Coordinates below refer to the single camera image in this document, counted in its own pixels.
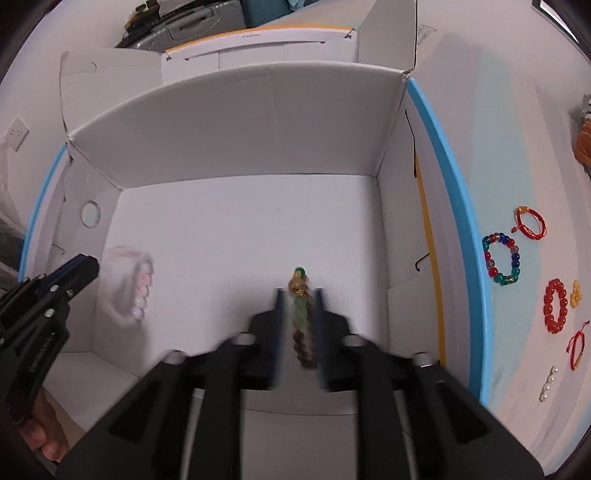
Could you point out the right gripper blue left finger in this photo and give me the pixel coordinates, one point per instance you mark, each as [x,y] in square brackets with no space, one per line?
[183,419]

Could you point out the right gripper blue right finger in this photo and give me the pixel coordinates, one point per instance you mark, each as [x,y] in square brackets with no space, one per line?
[414,419]

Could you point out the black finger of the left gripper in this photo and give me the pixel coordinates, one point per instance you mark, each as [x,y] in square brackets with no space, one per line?
[73,276]

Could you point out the person's left hand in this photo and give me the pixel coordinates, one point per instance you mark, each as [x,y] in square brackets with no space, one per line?
[43,431]

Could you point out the white blue cardboard box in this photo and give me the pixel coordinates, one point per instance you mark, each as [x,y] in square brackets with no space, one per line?
[201,177]

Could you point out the grey suitcase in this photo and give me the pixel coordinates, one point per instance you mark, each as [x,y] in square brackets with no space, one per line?
[160,25]

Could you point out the teal suitcase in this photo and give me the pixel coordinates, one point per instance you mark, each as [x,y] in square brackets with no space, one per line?
[307,13]

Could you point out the striped red orange pillow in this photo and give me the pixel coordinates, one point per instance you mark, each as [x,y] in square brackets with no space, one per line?
[582,149]

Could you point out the striped bed sheet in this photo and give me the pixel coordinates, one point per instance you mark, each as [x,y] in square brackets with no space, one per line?
[507,86]

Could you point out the wall socket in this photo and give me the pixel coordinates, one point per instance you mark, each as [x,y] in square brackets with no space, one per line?
[16,133]

